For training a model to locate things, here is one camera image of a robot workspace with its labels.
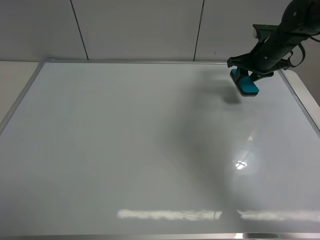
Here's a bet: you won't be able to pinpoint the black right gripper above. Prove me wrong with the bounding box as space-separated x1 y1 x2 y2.
226 27 308 82

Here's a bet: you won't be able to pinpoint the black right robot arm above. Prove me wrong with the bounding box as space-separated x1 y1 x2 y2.
227 0 320 82

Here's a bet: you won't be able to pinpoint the blue whiteboard eraser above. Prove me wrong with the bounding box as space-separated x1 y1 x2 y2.
230 67 259 97

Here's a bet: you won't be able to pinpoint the white whiteboard with aluminium frame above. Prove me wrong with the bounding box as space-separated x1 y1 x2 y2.
0 61 320 240

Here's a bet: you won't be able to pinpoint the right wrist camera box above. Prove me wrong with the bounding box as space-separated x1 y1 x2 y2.
253 24 278 43

